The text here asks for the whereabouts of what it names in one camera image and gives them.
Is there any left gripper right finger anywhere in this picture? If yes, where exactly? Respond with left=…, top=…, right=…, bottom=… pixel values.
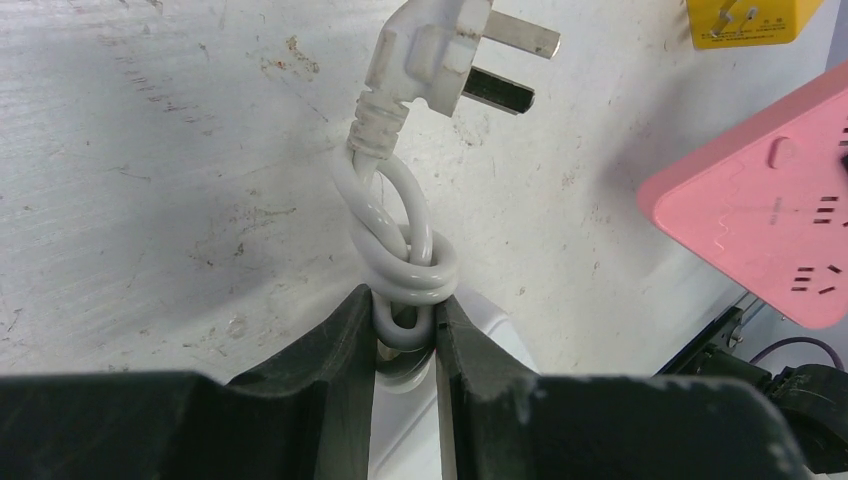
left=434, top=298, right=810, bottom=479

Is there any pink triangular socket adapter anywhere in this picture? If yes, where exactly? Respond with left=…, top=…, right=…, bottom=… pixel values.
left=638, top=65, right=847, bottom=329

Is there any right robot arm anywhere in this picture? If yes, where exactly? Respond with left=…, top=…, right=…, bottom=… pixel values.
left=658, top=306, right=847, bottom=474

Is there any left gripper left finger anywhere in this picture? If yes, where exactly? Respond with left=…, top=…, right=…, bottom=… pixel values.
left=1, top=286, right=376, bottom=479

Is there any white power strip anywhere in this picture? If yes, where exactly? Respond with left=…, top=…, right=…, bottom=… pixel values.
left=368, top=355, right=478, bottom=479

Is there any white cord with plug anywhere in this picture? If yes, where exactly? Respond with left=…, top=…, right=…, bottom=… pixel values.
left=329, top=0, right=562, bottom=352

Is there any yellow cube adapter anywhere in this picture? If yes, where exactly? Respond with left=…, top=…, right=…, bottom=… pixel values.
left=686, top=0, right=824, bottom=50

